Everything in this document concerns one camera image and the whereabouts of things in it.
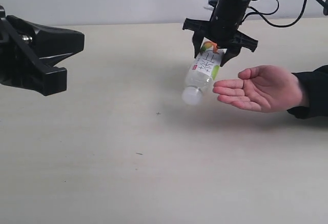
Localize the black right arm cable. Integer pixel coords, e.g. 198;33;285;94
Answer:
240;0;328;28

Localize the small fruit label bottle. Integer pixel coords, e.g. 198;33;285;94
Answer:
181;40;225;105

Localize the person's open hand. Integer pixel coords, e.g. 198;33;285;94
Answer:
213;65;310;113

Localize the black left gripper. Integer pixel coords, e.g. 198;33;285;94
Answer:
1;6;85;96

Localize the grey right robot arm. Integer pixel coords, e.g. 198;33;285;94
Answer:
182;0;327;66

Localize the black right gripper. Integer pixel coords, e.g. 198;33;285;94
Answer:
182;0;258;67

